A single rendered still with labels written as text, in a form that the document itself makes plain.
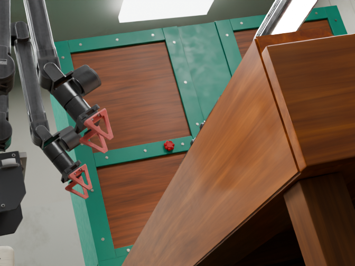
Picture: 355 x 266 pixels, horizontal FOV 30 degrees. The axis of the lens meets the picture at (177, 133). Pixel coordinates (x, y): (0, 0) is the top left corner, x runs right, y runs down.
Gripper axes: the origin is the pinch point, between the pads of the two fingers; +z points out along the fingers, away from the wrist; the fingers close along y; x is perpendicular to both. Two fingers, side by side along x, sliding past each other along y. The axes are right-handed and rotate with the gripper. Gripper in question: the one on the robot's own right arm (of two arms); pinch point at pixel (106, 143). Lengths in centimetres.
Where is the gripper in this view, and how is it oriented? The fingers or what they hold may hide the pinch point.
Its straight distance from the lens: 177.0
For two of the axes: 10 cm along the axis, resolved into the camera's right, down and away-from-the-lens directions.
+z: 6.5, 7.5, -1.4
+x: -7.2, 5.4, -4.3
